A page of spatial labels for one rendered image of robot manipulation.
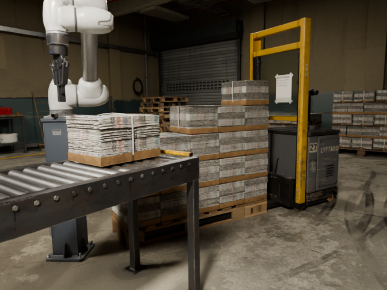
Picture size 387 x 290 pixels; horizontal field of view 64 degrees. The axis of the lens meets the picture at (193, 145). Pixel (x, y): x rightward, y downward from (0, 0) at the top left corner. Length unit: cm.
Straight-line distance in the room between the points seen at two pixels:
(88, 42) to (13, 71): 700
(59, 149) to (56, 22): 104
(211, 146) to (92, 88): 109
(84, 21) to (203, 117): 143
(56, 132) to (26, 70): 697
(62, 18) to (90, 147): 56
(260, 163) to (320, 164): 72
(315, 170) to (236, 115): 108
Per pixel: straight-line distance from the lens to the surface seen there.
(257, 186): 309
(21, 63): 918
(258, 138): 301
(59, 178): 137
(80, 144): 161
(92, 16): 151
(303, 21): 323
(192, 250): 180
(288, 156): 348
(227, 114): 276
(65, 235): 246
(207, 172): 268
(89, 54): 217
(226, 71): 1001
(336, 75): 878
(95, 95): 228
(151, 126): 164
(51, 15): 151
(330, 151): 359
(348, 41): 882
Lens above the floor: 108
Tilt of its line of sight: 8 degrees down
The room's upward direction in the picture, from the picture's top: 1 degrees counter-clockwise
